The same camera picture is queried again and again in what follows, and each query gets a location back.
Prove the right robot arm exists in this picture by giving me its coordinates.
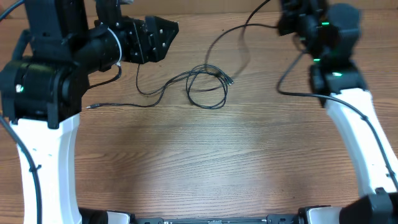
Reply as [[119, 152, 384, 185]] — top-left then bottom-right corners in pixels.
[[277, 1, 397, 223]]

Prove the smooth black USB cable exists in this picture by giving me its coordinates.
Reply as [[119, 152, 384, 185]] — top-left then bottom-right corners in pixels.
[[203, 0, 279, 94]]

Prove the braided black USB cable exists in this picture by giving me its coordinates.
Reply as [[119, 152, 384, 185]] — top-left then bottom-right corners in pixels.
[[85, 63, 236, 110]]

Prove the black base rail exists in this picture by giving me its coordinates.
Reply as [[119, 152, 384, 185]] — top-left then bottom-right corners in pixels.
[[77, 205, 340, 224]]

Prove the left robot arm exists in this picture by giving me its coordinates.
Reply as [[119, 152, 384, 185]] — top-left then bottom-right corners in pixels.
[[1, 0, 178, 223]]

